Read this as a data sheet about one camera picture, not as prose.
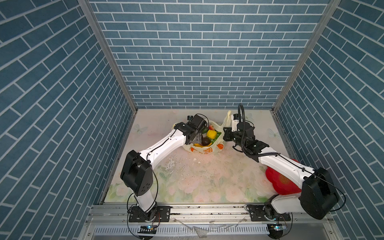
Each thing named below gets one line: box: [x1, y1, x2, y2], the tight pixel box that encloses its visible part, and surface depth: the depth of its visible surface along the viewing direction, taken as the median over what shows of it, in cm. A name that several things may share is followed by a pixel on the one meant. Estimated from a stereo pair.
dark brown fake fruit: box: [201, 137, 211, 146], surface depth 100 cm
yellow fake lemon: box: [206, 129, 218, 139], surface depth 101 cm
